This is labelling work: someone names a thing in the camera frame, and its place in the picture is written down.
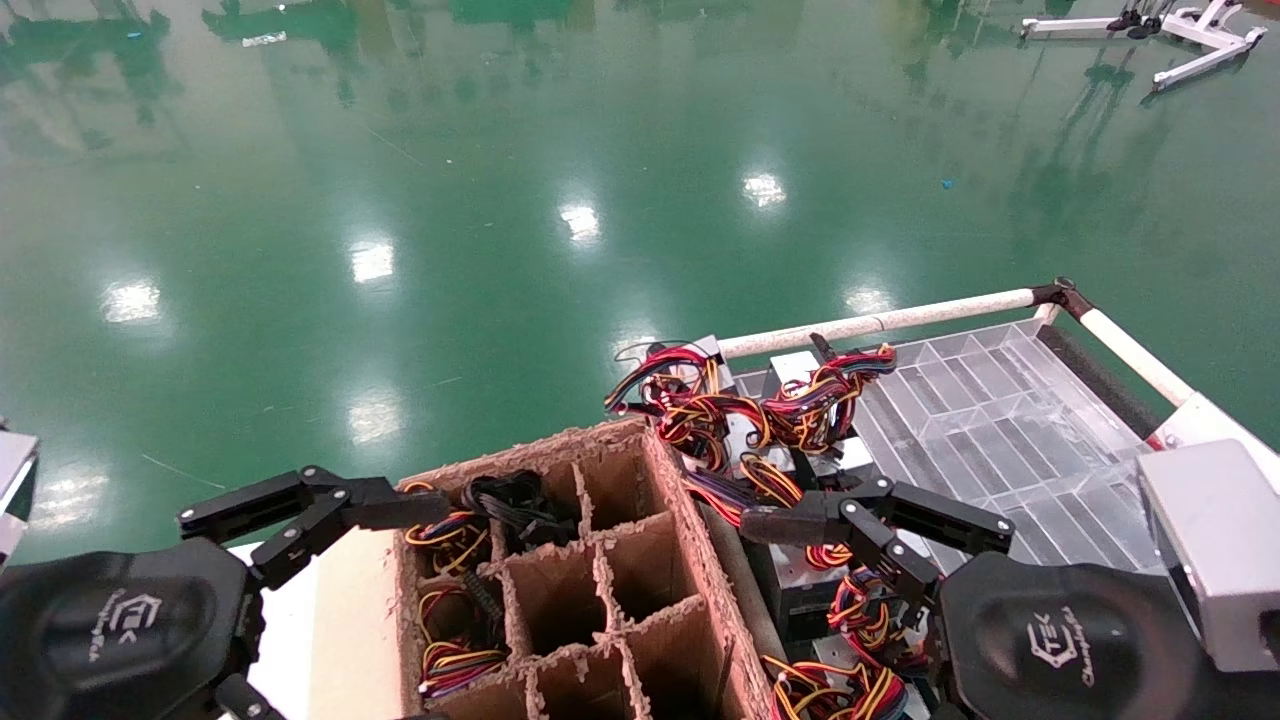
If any black pipe corner joint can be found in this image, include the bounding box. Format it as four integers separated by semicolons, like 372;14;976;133
1030;277;1096;321

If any long white cart handle pipe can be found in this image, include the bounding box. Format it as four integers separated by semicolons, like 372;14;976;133
715;288;1041;361

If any brown cardboard divider box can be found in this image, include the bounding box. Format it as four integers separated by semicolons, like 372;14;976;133
395;415;776;720

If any yellow red black wire bundle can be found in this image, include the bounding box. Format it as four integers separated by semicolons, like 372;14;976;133
403;480;491;576

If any white sign with red print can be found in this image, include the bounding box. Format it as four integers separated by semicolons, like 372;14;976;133
1148;393;1256;453

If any power supply with black cables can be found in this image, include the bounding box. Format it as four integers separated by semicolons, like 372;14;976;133
462;470;581;549

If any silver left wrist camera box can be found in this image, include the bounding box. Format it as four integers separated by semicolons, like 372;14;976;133
0;430;39;566

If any short white cart side pipe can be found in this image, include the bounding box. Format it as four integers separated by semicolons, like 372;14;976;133
1080;308;1196;406

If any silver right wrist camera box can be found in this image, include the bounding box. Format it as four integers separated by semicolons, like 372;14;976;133
1138;438;1280;673

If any white wheeled floor stand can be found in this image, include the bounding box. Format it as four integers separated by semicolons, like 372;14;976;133
1020;0;1269;93

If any multicolour wire harness with connector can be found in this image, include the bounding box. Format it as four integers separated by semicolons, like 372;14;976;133
415;575;511;699

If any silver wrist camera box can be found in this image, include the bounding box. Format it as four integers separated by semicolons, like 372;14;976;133
0;430;39;566
1138;438;1280;673

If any black cased power supply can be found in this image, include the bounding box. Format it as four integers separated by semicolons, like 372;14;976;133
745;540;861;643

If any grey cart rail pipe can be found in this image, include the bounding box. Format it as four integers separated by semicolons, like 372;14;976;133
700;500;791;666

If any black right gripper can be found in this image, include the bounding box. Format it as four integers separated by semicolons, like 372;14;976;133
738;476;1280;720

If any clear plastic grid tray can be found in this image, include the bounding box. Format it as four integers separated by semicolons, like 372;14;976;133
735;318;1176;601

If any black foam padding strip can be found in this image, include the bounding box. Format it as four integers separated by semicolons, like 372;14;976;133
1035;325;1166;441

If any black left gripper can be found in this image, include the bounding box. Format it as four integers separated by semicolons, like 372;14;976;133
0;465;453;720

